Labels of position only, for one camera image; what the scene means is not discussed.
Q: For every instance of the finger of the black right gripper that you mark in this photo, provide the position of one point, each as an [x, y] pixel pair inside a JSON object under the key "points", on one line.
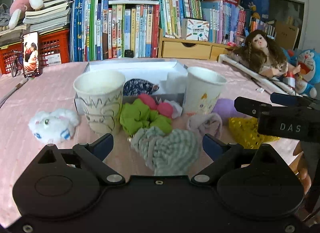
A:
{"points": [[294, 101], [250, 107]]}

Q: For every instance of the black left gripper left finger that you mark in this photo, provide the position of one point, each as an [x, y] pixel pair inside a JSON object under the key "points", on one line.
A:
{"points": [[92, 157]]}

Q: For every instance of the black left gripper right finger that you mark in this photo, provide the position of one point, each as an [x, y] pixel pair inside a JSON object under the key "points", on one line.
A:
{"points": [[225, 157]]}

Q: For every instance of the yellow sequin pouch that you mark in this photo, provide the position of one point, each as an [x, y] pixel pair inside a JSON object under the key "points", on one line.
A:
{"points": [[245, 132]]}

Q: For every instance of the purple fuzzy plush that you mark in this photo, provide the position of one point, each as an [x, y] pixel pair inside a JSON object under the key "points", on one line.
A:
{"points": [[226, 110]]}

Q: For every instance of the grey pink sock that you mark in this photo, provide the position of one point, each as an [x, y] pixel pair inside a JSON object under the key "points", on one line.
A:
{"points": [[205, 124]]}

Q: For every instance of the white fluffy plush toy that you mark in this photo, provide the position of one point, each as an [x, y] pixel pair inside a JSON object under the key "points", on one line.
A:
{"points": [[55, 126]]}

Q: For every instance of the green white striped cloth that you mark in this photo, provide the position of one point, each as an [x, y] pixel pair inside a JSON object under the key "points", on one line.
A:
{"points": [[166, 155]]}

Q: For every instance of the green scrunchie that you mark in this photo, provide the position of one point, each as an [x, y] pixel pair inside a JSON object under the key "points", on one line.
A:
{"points": [[137, 115]]}

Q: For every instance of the white origami paper piece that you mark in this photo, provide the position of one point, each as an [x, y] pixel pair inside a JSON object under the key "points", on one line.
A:
{"points": [[177, 109]]}

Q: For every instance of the pink red scrunchie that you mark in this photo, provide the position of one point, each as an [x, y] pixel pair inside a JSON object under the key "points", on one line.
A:
{"points": [[163, 108]]}

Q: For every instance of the person's right hand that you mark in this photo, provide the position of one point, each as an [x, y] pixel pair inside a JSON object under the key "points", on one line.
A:
{"points": [[300, 167]]}

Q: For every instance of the blue Doraemon plush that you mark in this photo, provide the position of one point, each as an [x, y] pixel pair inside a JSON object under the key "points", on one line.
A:
{"points": [[305, 80]]}

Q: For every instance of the brown haired doll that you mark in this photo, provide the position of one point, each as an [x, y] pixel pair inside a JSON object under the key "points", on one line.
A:
{"points": [[263, 56]]}

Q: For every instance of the paper cup with cat drawing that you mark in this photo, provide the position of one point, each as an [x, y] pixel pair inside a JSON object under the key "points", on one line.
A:
{"points": [[202, 90]]}

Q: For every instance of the paper cup with zigzag drawing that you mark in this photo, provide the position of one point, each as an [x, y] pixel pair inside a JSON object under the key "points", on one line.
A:
{"points": [[100, 94]]}

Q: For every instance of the navy floral fabric pouch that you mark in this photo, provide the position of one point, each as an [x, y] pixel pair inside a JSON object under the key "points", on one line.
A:
{"points": [[137, 86]]}

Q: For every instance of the row of books right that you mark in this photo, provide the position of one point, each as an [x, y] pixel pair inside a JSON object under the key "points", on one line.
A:
{"points": [[228, 22]]}

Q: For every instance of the white grey shallow box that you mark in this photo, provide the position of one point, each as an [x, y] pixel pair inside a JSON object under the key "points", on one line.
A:
{"points": [[168, 74]]}

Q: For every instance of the white patterned cardboard box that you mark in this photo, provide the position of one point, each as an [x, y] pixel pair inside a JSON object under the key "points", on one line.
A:
{"points": [[195, 30]]}

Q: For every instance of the blue printed cardboard box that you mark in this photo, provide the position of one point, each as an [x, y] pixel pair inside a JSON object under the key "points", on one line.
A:
{"points": [[258, 8]]}

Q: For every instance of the wooden drawer organizer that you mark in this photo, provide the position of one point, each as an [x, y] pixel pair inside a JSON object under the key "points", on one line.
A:
{"points": [[185, 49]]}

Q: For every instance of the pen on table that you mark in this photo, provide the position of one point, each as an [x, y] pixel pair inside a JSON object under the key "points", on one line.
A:
{"points": [[15, 88]]}

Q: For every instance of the red plastic crate left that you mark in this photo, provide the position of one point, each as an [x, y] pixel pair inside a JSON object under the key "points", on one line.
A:
{"points": [[54, 43]]}

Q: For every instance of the small toy bicycle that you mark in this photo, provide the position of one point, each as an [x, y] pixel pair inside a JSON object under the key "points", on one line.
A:
{"points": [[17, 63]]}

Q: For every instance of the row of upright books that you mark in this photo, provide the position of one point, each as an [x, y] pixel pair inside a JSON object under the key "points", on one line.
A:
{"points": [[107, 29]]}

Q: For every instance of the smartphone showing picture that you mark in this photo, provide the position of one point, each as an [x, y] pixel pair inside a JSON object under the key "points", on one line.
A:
{"points": [[31, 65]]}

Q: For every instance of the stack of grey books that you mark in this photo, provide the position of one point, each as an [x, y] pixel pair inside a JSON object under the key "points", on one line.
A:
{"points": [[55, 14]]}

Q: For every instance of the pink white plush toy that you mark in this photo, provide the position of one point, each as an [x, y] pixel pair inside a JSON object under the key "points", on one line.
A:
{"points": [[20, 7]]}

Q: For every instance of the white plastic pipe frame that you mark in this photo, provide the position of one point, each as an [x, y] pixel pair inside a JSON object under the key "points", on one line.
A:
{"points": [[272, 85]]}

